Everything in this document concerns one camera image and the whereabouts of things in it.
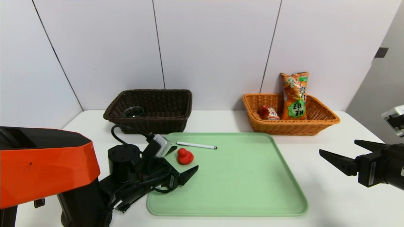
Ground left camera cable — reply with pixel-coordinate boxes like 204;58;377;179
110;124;156;146

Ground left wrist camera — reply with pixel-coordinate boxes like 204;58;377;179
154;134;172;158

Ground orange wicker basket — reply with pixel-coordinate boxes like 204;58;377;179
242;93;341;136

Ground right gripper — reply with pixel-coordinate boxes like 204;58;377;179
319;139;404;190

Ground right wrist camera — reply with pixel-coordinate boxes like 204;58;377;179
381;106;404;137

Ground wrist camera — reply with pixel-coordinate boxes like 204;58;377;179
154;134;172;158
381;106;404;137

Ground dark brown wicker basket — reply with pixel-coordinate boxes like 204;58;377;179
103;89;193;134

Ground red milk carton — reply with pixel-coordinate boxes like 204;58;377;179
258;105;281;120

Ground white pen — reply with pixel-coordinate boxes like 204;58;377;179
176;142;217;150

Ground red rubber duck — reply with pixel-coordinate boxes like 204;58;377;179
177;148;194;165

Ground orange snack bag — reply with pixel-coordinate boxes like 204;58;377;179
281;72;310;120

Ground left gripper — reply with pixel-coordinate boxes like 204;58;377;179
151;145;199;190

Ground green plastic tray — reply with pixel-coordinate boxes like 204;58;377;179
147;132;308;217

